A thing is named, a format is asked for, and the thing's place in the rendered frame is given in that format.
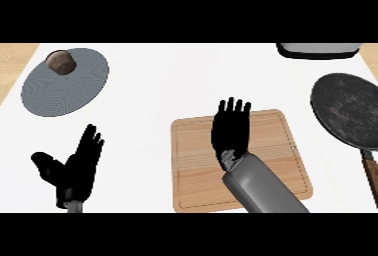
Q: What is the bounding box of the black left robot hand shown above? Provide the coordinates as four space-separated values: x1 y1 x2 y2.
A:
30 123 106 210

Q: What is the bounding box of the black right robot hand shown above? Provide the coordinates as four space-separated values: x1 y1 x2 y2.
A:
210 96 253 162

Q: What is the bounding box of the wooden cutting board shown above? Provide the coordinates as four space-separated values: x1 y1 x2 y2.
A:
170 108 315 214

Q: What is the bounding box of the dark frying pan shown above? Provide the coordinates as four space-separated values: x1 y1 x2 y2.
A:
309 72 378 209

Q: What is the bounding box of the brown sweet potato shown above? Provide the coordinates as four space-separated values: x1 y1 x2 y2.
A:
44 49 78 76

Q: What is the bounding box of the grey round plate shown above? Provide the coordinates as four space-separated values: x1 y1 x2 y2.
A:
19 47 111 118

